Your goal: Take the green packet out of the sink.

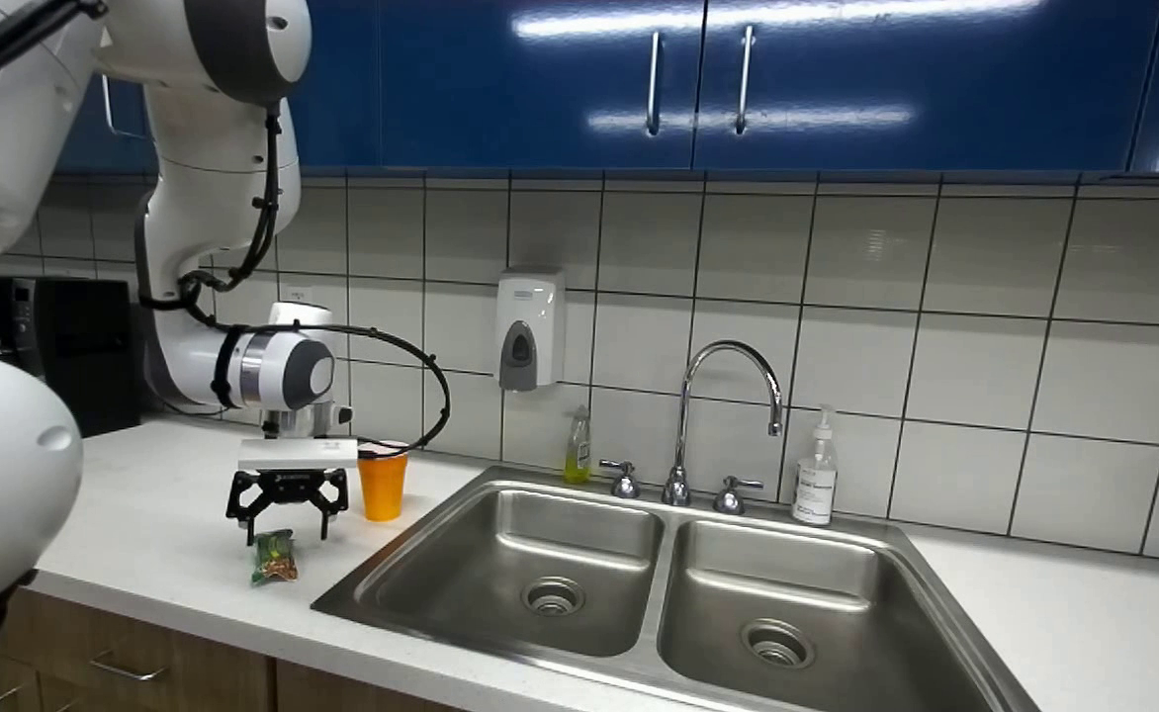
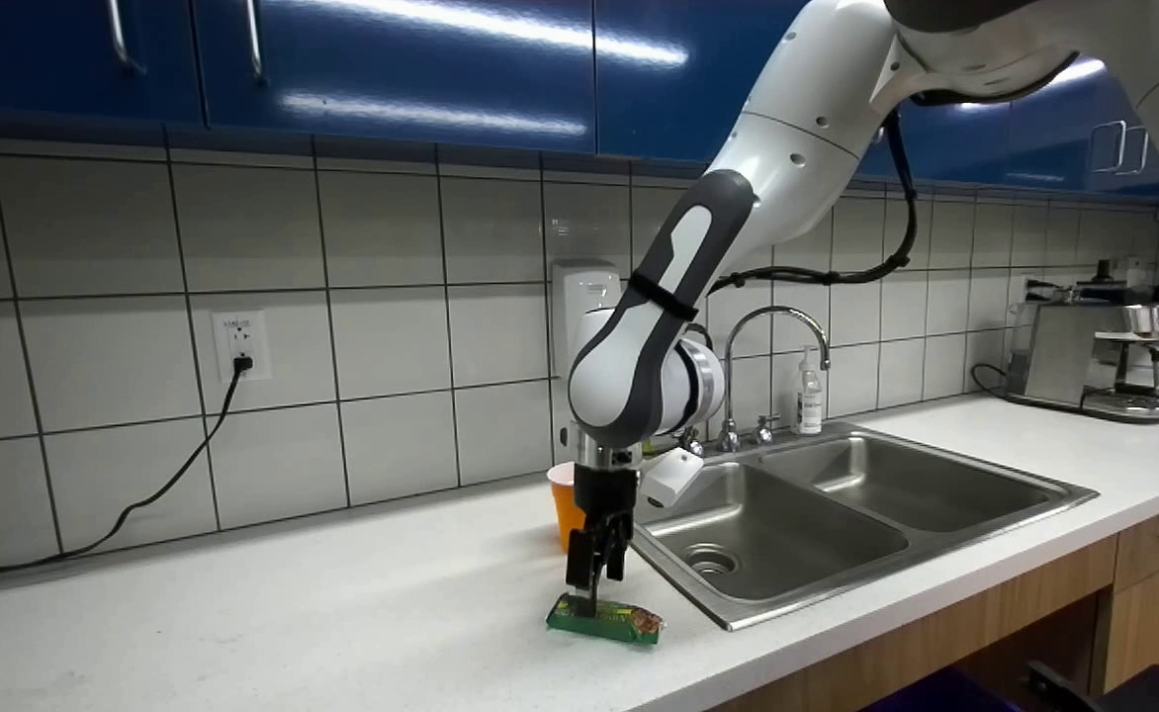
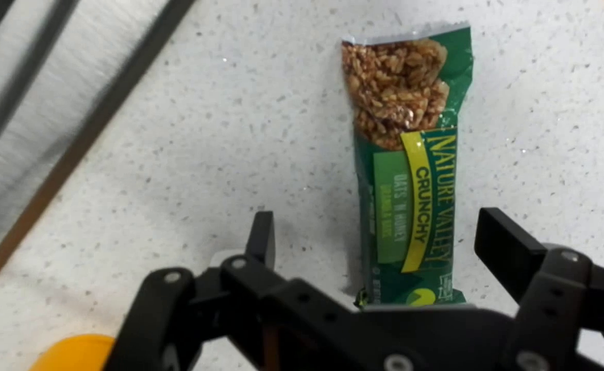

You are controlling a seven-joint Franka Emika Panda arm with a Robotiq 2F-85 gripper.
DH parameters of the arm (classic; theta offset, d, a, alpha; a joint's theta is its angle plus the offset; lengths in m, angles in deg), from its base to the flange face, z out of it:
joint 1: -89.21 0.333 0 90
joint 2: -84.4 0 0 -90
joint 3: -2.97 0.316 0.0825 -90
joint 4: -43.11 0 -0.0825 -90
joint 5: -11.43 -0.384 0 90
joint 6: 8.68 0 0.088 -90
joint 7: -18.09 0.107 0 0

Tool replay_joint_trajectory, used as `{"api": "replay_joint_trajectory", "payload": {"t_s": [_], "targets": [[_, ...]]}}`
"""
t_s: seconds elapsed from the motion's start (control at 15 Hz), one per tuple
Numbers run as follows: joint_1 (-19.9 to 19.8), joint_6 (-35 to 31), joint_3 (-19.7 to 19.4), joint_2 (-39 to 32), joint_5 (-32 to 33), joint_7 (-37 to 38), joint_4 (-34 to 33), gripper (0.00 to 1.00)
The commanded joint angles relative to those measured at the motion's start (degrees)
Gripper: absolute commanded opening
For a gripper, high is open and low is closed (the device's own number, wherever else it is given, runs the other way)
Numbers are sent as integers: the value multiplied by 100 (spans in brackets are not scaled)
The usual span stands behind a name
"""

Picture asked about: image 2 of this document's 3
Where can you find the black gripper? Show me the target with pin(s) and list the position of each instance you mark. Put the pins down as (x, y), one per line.
(606, 500)

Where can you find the green granola bar packet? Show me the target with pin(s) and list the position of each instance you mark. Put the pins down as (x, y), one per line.
(617, 623)

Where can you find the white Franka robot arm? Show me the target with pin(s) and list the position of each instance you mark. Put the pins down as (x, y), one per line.
(800, 119)

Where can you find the sink drain strainer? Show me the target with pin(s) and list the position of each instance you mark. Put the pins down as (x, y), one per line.
(713, 565)

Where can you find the stainless steel double sink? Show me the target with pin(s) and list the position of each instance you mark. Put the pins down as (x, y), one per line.
(973, 495)

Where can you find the orange paper cup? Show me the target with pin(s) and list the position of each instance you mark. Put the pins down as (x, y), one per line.
(558, 510)

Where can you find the chrome gooseneck faucet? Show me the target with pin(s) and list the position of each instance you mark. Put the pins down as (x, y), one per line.
(732, 436)

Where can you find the clear pump soap bottle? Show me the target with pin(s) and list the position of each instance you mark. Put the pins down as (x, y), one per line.
(812, 409)

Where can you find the dark blue seat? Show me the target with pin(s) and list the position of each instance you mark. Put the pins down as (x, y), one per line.
(933, 694)

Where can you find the wooden cabinet front panel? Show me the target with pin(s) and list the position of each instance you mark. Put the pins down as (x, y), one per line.
(1036, 594)

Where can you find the blue cabinet door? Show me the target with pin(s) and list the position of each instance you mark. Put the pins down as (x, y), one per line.
(658, 82)
(978, 142)
(24, 52)
(403, 67)
(1065, 142)

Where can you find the steel espresso machine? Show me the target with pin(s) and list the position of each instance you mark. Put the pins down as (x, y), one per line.
(1065, 350)

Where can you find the black chair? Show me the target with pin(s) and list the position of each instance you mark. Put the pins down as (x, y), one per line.
(1134, 690)

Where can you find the wooden cabinet door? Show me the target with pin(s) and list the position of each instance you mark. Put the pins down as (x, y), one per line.
(1143, 636)

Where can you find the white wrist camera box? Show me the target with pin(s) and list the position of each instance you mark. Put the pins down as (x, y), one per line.
(668, 479)

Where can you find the white wall soap dispenser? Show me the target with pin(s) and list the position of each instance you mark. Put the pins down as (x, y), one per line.
(577, 299)

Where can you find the white wall outlet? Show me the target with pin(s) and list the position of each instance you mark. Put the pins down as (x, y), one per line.
(244, 340)

